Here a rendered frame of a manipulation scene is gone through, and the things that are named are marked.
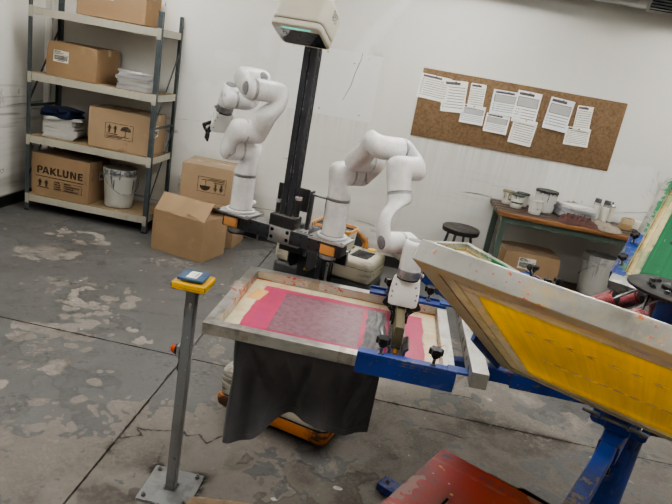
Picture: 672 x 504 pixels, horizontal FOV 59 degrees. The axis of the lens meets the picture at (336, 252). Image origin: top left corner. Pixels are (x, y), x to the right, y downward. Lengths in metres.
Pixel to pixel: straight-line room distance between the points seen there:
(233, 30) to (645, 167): 3.98
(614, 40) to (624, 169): 1.14
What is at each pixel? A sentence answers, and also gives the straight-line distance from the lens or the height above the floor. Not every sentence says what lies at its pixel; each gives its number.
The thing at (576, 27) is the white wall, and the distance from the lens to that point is 5.91.
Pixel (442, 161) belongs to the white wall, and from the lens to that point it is 5.79.
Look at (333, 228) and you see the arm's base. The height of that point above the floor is 1.19.
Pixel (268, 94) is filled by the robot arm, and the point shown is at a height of 1.65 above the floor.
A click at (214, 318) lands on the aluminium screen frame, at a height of 0.99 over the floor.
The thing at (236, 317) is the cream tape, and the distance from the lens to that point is 2.02.
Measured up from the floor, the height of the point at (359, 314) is 0.96.
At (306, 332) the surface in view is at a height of 0.96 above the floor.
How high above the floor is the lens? 1.80
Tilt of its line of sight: 17 degrees down
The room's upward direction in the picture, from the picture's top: 10 degrees clockwise
